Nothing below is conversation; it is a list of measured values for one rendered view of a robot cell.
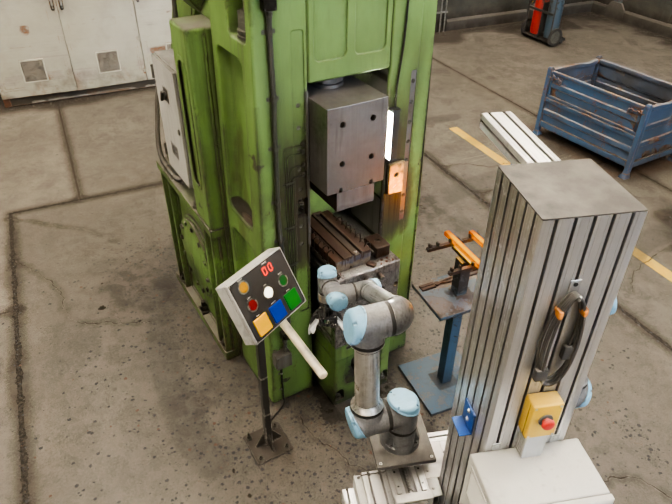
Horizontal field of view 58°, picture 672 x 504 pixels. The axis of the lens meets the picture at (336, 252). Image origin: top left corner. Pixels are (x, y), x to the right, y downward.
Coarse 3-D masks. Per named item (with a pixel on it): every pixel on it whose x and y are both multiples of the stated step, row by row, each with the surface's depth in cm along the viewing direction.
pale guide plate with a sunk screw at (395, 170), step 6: (396, 162) 293; (402, 162) 294; (390, 168) 292; (396, 168) 294; (402, 168) 296; (390, 174) 294; (396, 174) 297; (402, 174) 298; (390, 180) 296; (396, 180) 298; (402, 180) 300; (390, 186) 298; (396, 186) 300; (390, 192) 300; (396, 192) 303
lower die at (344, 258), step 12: (312, 216) 320; (324, 216) 318; (312, 228) 312; (324, 228) 311; (312, 240) 305; (324, 240) 303; (336, 240) 302; (324, 252) 296; (336, 252) 295; (348, 252) 294; (336, 264) 289; (348, 264) 293; (360, 264) 298
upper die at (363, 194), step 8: (312, 184) 285; (368, 184) 273; (320, 192) 280; (344, 192) 268; (352, 192) 270; (360, 192) 273; (368, 192) 275; (328, 200) 275; (336, 200) 268; (344, 200) 270; (352, 200) 273; (360, 200) 275; (368, 200) 278; (336, 208) 270; (344, 208) 273
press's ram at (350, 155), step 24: (312, 96) 252; (336, 96) 252; (360, 96) 252; (384, 96) 253; (312, 120) 254; (336, 120) 245; (360, 120) 252; (384, 120) 258; (312, 144) 261; (336, 144) 252; (360, 144) 258; (384, 144) 265; (312, 168) 268; (336, 168) 258; (360, 168) 265; (336, 192) 265
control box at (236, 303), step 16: (272, 256) 257; (240, 272) 249; (256, 272) 250; (272, 272) 256; (288, 272) 263; (224, 288) 240; (256, 288) 249; (272, 288) 255; (288, 288) 262; (224, 304) 245; (240, 304) 242; (272, 304) 254; (240, 320) 244; (272, 320) 253; (256, 336) 246
